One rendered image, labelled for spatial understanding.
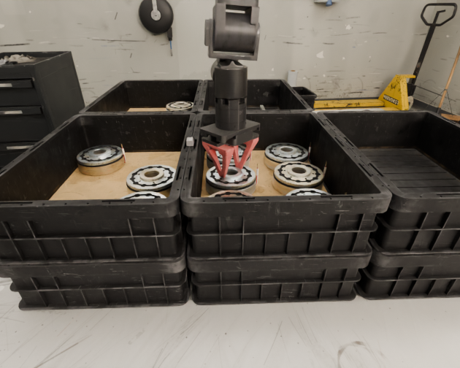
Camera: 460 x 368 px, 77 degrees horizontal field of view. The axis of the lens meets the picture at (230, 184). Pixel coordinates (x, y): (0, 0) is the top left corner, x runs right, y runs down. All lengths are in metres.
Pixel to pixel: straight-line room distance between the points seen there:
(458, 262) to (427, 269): 0.05
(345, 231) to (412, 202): 0.10
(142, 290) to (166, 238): 0.13
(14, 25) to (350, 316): 4.12
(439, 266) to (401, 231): 0.13
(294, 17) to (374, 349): 3.76
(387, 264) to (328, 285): 0.10
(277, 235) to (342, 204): 0.10
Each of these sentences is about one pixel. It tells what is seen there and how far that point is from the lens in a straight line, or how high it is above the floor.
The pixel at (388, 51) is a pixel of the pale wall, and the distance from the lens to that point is 4.63.
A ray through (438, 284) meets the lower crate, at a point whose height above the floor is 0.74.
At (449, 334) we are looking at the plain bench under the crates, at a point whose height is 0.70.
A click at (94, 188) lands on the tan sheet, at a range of 0.67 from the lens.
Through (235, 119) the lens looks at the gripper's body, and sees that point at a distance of 0.52.
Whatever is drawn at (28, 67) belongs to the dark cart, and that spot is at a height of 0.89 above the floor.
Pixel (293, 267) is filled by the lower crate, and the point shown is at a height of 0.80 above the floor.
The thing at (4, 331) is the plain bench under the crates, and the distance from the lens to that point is 0.65.
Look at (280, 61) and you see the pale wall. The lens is 4.02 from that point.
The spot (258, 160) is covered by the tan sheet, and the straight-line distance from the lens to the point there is 0.73.
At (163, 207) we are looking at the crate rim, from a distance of 0.40.
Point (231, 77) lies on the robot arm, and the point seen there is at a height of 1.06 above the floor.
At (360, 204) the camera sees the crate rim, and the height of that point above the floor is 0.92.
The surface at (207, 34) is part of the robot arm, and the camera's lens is 0.51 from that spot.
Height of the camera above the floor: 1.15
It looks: 31 degrees down
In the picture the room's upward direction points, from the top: straight up
